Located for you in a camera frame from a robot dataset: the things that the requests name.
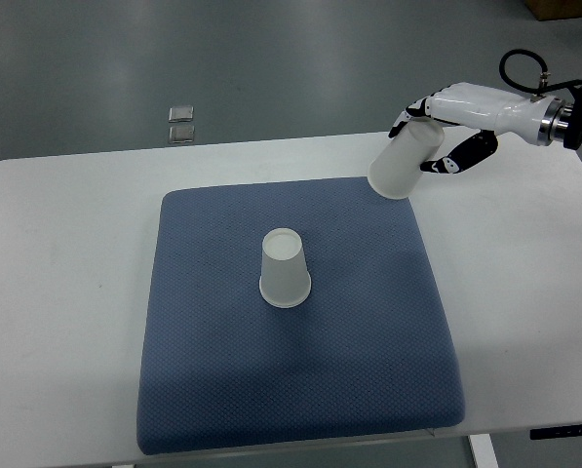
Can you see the black table control panel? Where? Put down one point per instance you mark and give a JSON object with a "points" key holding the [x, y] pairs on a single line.
{"points": [[559, 432]]}

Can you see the white table leg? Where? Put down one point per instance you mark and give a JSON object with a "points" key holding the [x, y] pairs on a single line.
{"points": [[483, 451]]}

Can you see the white paper cup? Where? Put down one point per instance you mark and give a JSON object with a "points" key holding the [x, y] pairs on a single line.
{"points": [[284, 278], [396, 170]]}

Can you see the lower metal floor plate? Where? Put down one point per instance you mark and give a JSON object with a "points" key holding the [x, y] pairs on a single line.
{"points": [[181, 134]]}

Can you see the metal floor plate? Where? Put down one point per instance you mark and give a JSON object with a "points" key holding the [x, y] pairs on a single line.
{"points": [[181, 113], [181, 134]]}

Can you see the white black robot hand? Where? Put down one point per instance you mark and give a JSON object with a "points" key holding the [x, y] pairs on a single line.
{"points": [[491, 113]]}

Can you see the upper metal floor plate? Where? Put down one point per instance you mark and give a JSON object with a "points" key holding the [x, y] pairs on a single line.
{"points": [[181, 113]]}

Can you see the blue textured cushion mat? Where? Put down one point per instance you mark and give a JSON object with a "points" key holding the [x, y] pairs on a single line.
{"points": [[367, 352]]}

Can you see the brown cardboard box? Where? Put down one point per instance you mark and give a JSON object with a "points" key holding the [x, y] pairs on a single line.
{"points": [[555, 9]]}

